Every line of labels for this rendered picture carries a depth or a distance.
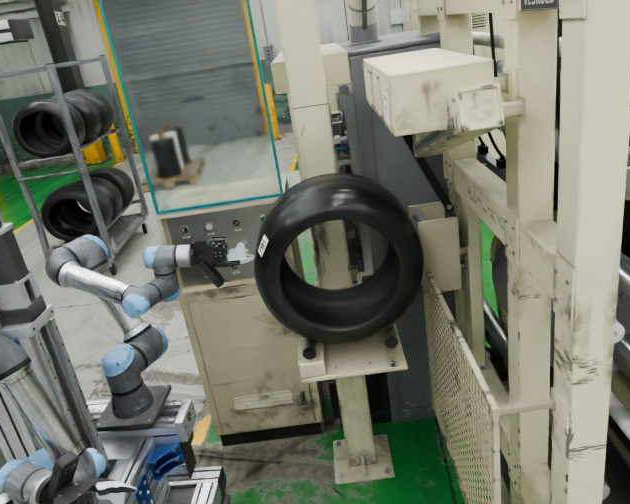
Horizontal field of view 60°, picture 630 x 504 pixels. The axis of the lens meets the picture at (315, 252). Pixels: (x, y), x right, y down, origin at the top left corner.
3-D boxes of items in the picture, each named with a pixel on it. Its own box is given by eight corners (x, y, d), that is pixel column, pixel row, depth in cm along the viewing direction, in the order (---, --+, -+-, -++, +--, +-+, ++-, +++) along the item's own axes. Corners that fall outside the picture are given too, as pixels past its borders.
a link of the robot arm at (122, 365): (102, 390, 198) (90, 359, 193) (128, 369, 209) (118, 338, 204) (126, 396, 193) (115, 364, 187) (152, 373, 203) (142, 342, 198)
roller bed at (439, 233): (414, 273, 229) (408, 205, 217) (449, 268, 228) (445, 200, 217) (423, 294, 211) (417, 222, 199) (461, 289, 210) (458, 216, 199)
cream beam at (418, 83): (365, 104, 188) (360, 59, 182) (438, 93, 187) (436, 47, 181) (391, 139, 132) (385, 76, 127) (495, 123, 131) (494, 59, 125)
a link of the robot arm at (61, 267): (25, 256, 187) (137, 297, 169) (51, 244, 195) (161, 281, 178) (31, 285, 192) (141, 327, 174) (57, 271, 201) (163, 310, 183)
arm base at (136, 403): (106, 420, 198) (98, 398, 194) (121, 393, 212) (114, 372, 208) (146, 416, 196) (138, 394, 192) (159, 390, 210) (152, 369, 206)
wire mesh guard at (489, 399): (432, 403, 243) (420, 260, 216) (436, 403, 243) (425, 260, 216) (497, 601, 160) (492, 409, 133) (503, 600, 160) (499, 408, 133)
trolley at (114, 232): (101, 235, 637) (46, 63, 563) (154, 228, 635) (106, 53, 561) (53, 287, 515) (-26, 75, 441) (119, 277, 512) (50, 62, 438)
